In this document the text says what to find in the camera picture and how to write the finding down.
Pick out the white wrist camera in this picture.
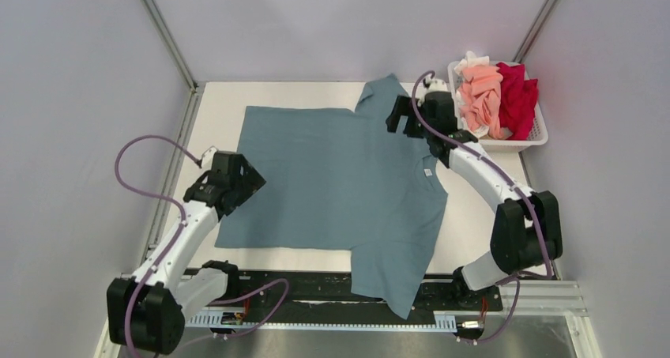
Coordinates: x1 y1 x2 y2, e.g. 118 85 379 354
199 146 218 170
422 77 450 96

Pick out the blue-grey t shirt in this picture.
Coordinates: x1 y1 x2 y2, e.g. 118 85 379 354
215 74 447 318

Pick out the white t shirt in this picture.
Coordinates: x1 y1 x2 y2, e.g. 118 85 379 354
454 51 490 75

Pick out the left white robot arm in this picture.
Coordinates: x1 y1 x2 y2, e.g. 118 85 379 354
106 150 265 355

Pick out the pink t shirt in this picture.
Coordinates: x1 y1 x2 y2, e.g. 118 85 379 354
457 66 511 140

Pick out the left aluminium frame post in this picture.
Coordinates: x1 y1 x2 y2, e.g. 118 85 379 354
140 0 198 92

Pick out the aluminium frame post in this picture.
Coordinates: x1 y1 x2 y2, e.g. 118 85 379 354
140 0 198 92
512 0 560 63

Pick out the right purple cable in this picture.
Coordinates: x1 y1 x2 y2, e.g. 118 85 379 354
410 70 555 281

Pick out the red t shirt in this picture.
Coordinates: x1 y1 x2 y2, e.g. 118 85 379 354
496 62 539 141

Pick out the right aluminium frame post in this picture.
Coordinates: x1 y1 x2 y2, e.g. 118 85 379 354
512 0 560 63

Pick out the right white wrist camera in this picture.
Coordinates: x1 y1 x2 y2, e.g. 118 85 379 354
422 77 450 96

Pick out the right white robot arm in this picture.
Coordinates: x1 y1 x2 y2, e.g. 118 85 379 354
386 91 563 309

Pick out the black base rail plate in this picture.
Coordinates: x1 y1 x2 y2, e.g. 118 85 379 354
186 270 503 332

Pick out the white plastic laundry basket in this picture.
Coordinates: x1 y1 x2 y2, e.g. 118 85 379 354
448 60 548 152

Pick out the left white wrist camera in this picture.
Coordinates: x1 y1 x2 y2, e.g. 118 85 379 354
199 146 218 170

